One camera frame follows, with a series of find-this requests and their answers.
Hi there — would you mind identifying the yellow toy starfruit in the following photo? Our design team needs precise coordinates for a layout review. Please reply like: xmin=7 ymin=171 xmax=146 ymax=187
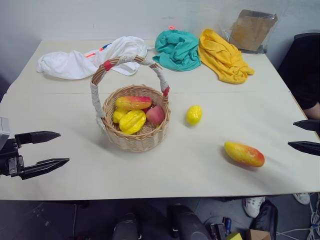
xmin=118 ymin=109 xmax=147 ymax=135

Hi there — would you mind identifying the red toy apple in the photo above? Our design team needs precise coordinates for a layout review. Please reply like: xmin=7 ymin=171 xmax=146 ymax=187
xmin=145 ymin=105 xmax=166 ymax=125

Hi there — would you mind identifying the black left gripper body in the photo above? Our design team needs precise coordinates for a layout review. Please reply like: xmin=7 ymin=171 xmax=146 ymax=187
xmin=0 ymin=136 xmax=26 ymax=178

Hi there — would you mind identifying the yellow red toy mango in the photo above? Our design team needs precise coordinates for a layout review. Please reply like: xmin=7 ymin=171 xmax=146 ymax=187
xmin=223 ymin=141 xmax=266 ymax=168
xmin=115 ymin=95 xmax=153 ymax=111

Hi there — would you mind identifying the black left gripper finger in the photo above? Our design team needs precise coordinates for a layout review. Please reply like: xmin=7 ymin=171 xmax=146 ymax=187
xmin=19 ymin=157 xmax=70 ymax=181
xmin=14 ymin=130 xmax=62 ymax=146

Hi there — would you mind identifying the brown cardboard box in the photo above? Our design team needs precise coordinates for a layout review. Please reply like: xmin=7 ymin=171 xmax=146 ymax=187
xmin=246 ymin=228 xmax=272 ymax=240

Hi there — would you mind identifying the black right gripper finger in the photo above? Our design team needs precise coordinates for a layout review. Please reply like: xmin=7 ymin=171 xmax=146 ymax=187
xmin=287 ymin=140 xmax=320 ymax=157
xmin=292 ymin=119 xmax=320 ymax=131

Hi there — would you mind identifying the brown cardboard in plastic bag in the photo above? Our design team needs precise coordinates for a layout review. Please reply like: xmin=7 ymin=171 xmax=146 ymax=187
xmin=221 ymin=9 xmax=279 ymax=54

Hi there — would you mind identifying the teal crumpled cloth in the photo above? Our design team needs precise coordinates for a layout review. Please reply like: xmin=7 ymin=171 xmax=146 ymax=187
xmin=152 ymin=29 xmax=202 ymax=72

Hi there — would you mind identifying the white cable bundle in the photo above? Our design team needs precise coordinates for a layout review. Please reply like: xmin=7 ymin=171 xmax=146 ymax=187
xmin=274 ymin=192 xmax=320 ymax=240

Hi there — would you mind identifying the white crumpled cloth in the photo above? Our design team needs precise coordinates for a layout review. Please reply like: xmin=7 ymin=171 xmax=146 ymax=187
xmin=35 ymin=35 xmax=148 ymax=81

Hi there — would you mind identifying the person in black clothes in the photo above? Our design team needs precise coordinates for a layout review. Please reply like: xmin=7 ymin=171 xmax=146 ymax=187
xmin=277 ymin=32 xmax=320 ymax=120

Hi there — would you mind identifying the small dark device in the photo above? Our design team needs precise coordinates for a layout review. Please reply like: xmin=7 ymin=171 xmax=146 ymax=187
xmin=209 ymin=216 xmax=233 ymax=239

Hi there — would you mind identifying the wicker basket with handle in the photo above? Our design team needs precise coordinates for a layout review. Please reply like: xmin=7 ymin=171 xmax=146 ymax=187
xmin=90 ymin=55 xmax=172 ymax=153

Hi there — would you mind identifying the yellow crumpled cloth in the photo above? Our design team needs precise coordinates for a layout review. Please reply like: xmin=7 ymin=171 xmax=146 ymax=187
xmin=198 ymin=28 xmax=255 ymax=85

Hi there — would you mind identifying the yellow toy lemon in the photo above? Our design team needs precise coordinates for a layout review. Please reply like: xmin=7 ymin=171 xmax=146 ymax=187
xmin=185 ymin=105 xmax=203 ymax=126

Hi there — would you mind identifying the white sneaker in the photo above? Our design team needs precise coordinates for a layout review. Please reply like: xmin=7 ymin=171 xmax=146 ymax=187
xmin=242 ymin=196 xmax=266 ymax=219
xmin=292 ymin=192 xmax=311 ymax=206

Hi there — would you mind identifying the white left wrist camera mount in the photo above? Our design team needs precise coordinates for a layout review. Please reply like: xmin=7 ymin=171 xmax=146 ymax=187
xmin=0 ymin=116 xmax=11 ymax=151

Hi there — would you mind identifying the dark rounded shape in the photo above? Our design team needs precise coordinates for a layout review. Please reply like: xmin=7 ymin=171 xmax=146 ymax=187
xmin=166 ymin=204 xmax=214 ymax=240
xmin=111 ymin=212 xmax=142 ymax=240

